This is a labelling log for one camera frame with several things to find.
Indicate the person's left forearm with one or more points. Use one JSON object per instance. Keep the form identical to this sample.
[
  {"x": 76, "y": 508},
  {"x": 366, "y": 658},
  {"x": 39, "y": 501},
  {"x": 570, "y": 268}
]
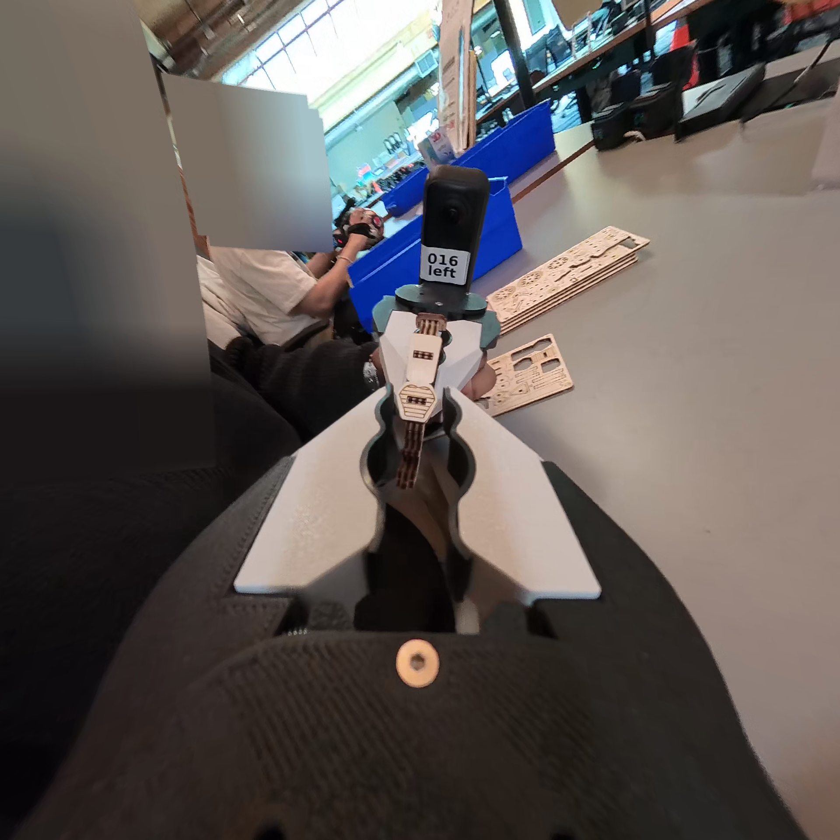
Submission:
[{"x": 308, "y": 380}]

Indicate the grey desk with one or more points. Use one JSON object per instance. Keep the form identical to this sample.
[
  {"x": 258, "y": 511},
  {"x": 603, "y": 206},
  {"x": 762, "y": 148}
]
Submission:
[{"x": 689, "y": 394}]

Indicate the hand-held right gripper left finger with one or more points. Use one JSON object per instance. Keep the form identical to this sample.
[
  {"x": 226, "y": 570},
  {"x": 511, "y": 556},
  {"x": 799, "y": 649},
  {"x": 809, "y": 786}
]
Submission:
[{"x": 308, "y": 518}]

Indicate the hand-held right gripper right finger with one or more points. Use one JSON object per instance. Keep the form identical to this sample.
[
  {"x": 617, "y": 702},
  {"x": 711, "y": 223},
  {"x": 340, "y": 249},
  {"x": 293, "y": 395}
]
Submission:
[{"x": 518, "y": 518}]

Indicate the wooden sign stand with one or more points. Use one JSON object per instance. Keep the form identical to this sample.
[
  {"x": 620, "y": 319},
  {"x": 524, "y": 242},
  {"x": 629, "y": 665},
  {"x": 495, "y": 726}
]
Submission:
[{"x": 459, "y": 79}]

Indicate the black case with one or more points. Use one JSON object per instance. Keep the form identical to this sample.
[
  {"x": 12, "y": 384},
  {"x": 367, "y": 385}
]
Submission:
[{"x": 728, "y": 98}]

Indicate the black device box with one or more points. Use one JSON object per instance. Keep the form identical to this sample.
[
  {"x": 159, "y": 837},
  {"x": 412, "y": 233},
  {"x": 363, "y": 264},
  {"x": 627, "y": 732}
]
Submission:
[{"x": 630, "y": 124}]

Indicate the single wooden puzzle sheet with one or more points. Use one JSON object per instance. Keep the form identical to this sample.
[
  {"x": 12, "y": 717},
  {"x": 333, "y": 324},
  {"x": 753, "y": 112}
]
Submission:
[{"x": 531, "y": 377}]

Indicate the small laser-cut wooden piece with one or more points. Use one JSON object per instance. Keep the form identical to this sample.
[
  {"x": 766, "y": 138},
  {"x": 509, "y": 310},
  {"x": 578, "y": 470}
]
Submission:
[{"x": 420, "y": 367}]

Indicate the stack of wooden puzzle sheets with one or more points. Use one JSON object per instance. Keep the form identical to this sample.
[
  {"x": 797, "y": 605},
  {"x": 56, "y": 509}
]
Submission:
[{"x": 564, "y": 275}]

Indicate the blue plastic bin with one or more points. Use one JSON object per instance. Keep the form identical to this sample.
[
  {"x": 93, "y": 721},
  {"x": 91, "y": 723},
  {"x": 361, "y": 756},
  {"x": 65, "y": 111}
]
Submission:
[
  {"x": 512, "y": 138},
  {"x": 387, "y": 262}
]

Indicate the person's left hand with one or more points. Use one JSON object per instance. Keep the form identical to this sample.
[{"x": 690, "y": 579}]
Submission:
[{"x": 484, "y": 382}]

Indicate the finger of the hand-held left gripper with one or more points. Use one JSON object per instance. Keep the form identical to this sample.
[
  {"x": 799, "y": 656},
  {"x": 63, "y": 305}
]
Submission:
[
  {"x": 396, "y": 348},
  {"x": 463, "y": 354}
]

